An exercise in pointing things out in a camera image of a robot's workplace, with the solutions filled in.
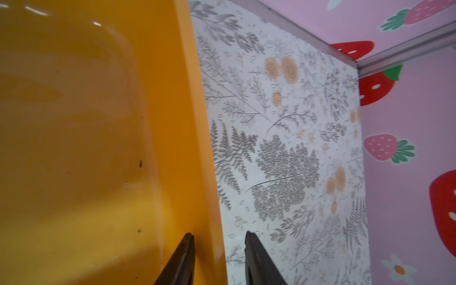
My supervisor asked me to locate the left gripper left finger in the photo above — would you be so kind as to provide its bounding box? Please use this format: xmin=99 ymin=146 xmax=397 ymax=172
xmin=154 ymin=233 xmax=195 ymax=285

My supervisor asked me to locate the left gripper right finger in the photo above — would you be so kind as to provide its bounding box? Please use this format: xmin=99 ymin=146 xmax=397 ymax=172
xmin=245 ymin=231 xmax=287 ymax=285

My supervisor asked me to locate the yellow plastic storage tray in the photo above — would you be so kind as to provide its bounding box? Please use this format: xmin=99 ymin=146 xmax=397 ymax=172
xmin=1 ymin=1 xmax=228 ymax=285

